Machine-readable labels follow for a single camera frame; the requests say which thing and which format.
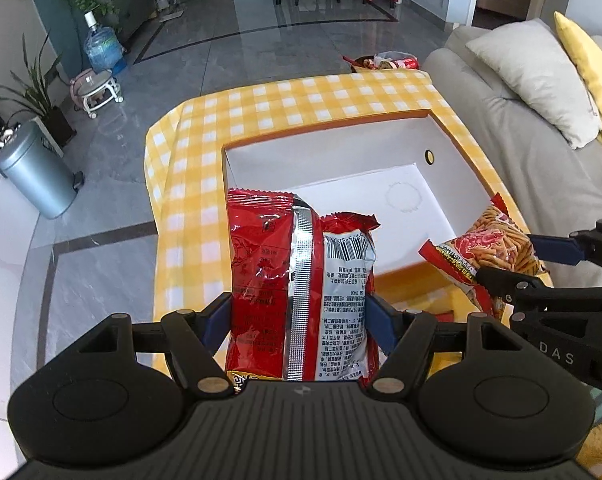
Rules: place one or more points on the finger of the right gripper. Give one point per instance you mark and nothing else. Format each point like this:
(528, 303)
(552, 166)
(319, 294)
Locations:
(511, 284)
(578, 246)

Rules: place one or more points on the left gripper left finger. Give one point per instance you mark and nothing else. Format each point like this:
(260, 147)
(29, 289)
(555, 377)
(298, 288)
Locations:
(188, 341)

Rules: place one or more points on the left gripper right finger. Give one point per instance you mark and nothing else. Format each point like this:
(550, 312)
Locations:
(410, 340)

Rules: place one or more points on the red fries snack bag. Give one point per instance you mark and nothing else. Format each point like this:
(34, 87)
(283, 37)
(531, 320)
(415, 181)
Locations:
(494, 241)

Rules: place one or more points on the red silver chip bag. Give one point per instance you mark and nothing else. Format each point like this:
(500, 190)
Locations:
(299, 287)

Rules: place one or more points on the grey sofa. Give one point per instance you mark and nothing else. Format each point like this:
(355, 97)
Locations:
(557, 189)

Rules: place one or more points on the orange cardboard box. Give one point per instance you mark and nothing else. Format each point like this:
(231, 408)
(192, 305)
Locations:
(406, 170)

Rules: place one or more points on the yellow cushion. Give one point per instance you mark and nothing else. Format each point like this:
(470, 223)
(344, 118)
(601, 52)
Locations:
(584, 54)

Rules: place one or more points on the beige cushion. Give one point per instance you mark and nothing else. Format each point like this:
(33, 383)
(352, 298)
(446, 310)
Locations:
(529, 59)

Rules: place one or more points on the yellow checkered tablecloth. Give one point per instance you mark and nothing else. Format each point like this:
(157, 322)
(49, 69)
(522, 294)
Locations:
(184, 166)

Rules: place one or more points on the silver pedal trash can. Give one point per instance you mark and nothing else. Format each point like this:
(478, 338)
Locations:
(38, 172)

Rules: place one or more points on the snack basket behind table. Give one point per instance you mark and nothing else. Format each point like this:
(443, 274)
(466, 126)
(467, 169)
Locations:
(389, 60)

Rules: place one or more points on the white rolling stool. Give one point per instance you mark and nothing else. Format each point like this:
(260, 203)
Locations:
(91, 91)

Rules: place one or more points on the potted green plant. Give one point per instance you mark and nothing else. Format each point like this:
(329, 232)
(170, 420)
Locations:
(31, 93)

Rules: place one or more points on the blue water jug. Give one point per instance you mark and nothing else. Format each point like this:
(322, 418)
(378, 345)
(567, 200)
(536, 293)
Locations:
(102, 48)

